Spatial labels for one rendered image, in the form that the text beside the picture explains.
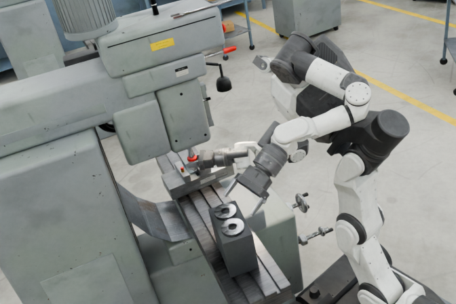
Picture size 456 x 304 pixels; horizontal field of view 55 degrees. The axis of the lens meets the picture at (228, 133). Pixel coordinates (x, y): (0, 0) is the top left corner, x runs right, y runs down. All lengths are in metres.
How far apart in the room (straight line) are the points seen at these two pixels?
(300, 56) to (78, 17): 0.77
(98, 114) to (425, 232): 2.38
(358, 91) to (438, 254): 1.98
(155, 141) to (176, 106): 0.17
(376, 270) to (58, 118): 1.40
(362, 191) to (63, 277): 1.24
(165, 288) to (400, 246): 1.65
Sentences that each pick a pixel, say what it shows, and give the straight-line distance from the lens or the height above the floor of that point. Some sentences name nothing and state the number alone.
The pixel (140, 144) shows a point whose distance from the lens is 1.83.
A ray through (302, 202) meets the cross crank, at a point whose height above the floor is 0.70.
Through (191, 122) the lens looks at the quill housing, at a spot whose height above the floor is 1.44.
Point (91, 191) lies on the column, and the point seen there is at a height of 1.37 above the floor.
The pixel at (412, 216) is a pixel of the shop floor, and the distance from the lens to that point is 3.46.
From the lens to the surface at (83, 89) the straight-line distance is 1.71.
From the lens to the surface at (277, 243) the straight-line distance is 2.38.
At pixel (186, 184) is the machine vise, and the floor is 1.03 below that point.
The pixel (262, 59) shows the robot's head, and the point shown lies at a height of 1.67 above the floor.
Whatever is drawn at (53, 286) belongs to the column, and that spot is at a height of 1.01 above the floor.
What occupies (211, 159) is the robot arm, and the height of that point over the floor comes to 1.21.
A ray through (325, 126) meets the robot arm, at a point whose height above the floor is 1.60.
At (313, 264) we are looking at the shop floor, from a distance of 3.11.
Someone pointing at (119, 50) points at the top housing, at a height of 1.83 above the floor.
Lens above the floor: 2.33
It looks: 31 degrees down
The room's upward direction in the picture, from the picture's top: 11 degrees counter-clockwise
